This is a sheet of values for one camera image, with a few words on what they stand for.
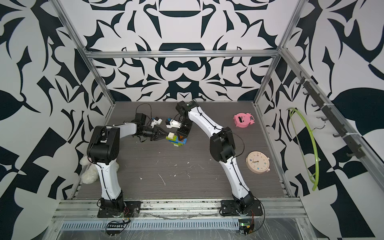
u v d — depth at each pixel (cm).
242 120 105
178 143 93
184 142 90
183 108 71
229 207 74
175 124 84
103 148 55
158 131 89
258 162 87
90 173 76
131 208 74
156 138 89
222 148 60
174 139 91
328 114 56
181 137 87
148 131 87
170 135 91
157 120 94
